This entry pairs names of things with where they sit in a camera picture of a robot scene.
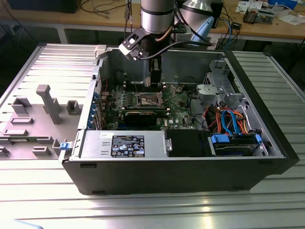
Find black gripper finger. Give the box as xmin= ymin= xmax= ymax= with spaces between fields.
xmin=151 ymin=69 xmax=163 ymax=84

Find metal socket cover frame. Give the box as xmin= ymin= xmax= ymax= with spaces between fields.
xmin=159 ymin=84 xmax=177 ymax=105

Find CPU socket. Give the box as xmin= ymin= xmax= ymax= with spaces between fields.
xmin=134 ymin=92 xmax=165 ymax=108

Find green motherboard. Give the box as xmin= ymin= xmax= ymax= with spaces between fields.
xmin=99 ymin=83 xmax=200 ymax=131

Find black graphics card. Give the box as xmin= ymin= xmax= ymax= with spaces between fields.
xmin=123 ymin=110 xmax=158 ymax=127

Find pale plastic corner clip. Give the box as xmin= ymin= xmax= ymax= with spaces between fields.
xmin=93 ymin=44 xmax=108 ymax=60

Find metal disk bay cage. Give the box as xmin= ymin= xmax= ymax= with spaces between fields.
xmin=195 ymin=59 xmax=250 ymax=110

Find black upright desktop box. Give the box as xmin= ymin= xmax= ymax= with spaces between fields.
xmin=211 ymin=0 xmax=224 ymax=29

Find wooden workbench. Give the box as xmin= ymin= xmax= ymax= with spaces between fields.
xmin=0 ymin=0 xmax=305 ymax=45

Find silver power supply unit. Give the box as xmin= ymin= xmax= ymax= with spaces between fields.
xmin=80 ymin=130 xmax=167 ymax=160

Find black open PC case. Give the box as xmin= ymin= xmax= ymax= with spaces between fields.
xmin=58 ymin=45 xmax=300 ymax=196

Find hard disk in blue carrier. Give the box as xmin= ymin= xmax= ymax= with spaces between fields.
xmin=207 ymin=133 xmax=264 ymax=157

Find finned heat sink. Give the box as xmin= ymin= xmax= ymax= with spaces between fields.
xmin=243 ymin=8 xmax=260 ymax=24

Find black box on bench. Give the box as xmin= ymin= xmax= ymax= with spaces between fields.
xmin=7 ymin=0 xmax=83 ymax=14

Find grey electronics part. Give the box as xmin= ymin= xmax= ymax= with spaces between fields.
xmin=258 ymin=8 xmax=275 ymax=24

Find grey parts rack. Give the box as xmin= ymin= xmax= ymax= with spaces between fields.
xmin=0 ymin=84 xmax=84 ymax=160

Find blue box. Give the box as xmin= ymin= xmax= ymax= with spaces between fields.
xmin=266 ymin=0 xmax=298 ymax=8

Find white papers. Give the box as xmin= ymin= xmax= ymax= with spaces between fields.
xmin=278 ymin=13 xmax=305 ymax=26

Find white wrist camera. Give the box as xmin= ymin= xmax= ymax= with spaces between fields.
xmin=118 ymin=27 xmax=146 ymax=62

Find black fan wire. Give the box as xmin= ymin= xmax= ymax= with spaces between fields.
xmin=179 ymin=75 xmax=199 ymax=84

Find black camera cable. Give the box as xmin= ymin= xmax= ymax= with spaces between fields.
xmin=137 ymin=41 xmax=213 ymax=60

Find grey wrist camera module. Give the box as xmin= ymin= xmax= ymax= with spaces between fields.
xmin=173 ymin=21 xmax=193 ymax=41

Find blue data wire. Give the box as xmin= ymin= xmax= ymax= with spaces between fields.
xmin=221 ymin=110 xmax=242 ymax=136

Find blue hanging cable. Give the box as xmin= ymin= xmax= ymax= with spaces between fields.
xmin=227 ymin=19 xmax=235 ymax=46

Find orange wire bundle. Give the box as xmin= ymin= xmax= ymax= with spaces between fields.
xmin=204 ymin=106 xmax=251 ymax=134

